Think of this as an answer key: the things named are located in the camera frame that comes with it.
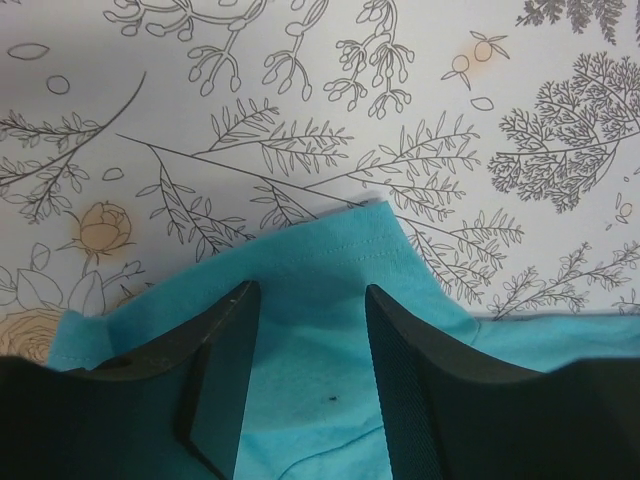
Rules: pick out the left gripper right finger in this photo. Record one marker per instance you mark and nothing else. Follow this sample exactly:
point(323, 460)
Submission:
point(452, 412)

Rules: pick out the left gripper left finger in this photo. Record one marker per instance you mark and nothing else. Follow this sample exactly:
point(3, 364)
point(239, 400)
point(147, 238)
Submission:
point(171, 408)

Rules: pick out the teal t shirt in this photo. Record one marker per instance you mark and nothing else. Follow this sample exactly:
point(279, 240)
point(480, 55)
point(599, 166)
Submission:
point(312, 409)

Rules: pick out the floral patterned table mat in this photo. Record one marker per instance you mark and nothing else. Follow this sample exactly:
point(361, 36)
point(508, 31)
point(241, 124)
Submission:
point(139, 137)

